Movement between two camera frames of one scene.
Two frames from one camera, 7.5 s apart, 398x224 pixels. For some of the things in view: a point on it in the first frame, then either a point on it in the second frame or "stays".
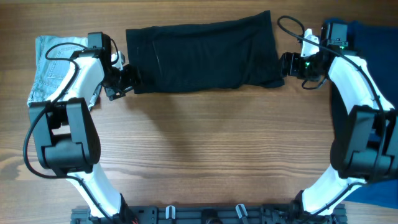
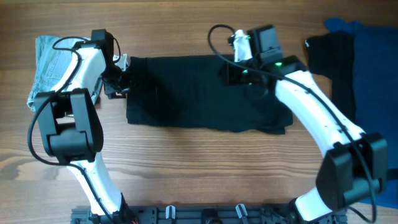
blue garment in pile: [377, 43] stays
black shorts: [234, 51] to [191, 91]
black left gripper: [132, 79] stays
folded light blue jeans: [52, 56] stays
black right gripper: [290, 66] to [231, 77]
